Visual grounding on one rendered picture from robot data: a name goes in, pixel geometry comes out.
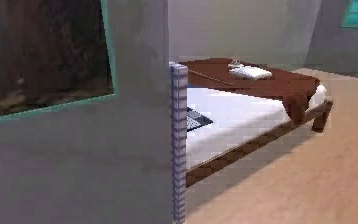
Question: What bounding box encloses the wooden bed with white mattress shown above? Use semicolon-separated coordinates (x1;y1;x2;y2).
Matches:
185;57;334;188

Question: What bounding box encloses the brown bed blanket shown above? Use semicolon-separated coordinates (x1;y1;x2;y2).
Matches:
179;57;321;124

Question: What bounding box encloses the dark laptop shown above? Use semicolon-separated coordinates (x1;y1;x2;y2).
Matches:
186;106;214;132

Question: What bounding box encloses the pale striped door edge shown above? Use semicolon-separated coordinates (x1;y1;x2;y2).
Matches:
169;61;189;224

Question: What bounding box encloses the thin brown stick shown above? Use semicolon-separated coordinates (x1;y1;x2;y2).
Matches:
187;69;235;86

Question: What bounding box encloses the white folded cloth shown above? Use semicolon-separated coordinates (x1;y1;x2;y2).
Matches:
228;60;274;81

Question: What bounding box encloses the teal framed dark picture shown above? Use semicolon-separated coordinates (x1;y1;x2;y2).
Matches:
0;0;118;125

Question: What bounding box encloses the teal window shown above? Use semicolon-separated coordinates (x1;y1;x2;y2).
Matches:
340;0;358;29

